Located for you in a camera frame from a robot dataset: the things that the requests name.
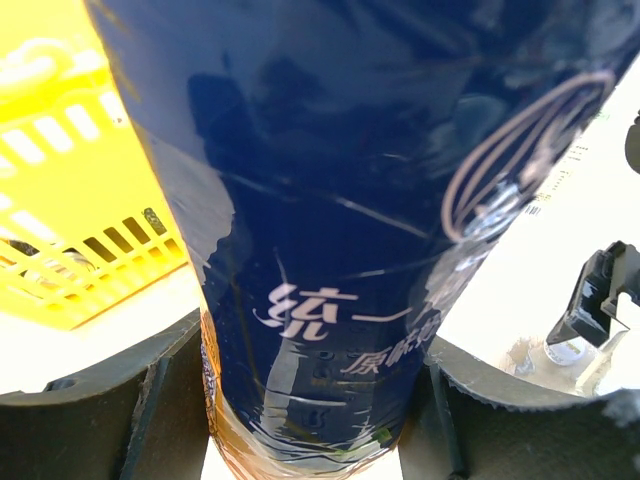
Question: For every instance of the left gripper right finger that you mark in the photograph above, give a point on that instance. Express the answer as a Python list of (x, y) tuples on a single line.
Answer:
[(469, 420)]

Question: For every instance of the orange drink bottle blue label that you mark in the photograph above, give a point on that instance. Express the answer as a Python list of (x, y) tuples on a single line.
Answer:
[(338, 171)]

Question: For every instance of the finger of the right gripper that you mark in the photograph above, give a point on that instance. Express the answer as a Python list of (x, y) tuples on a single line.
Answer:
[(594, 301)]

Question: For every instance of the clear plastic bottle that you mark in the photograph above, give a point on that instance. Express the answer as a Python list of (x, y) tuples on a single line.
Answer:
[(576, 367)]

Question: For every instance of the yellow plastic shopping basket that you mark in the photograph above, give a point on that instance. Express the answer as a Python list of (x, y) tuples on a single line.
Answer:
[(84, 224)]

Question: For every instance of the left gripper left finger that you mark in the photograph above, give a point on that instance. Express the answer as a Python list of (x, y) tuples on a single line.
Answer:
[(139, 414)]

